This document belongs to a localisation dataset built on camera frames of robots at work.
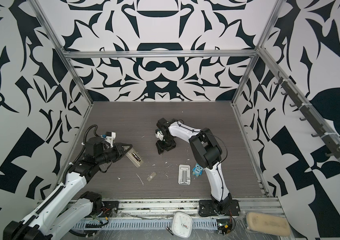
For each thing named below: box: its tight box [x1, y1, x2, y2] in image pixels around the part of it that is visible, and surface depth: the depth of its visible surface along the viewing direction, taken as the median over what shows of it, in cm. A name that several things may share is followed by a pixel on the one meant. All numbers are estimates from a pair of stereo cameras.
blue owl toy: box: [192, 163, 204, 178], surface depth 87 cm
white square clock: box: [171, 211, 193, 239], surface depth 69 cm
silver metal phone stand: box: [178, 164, 191, 186], surface depth 86 cm
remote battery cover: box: [146, 171, 157, 182], surface depth 87 cm
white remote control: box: [125, 148, 145, 168], surface depth 77 cm
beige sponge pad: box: [246, 211, 291, 237], surface depth 69 cm
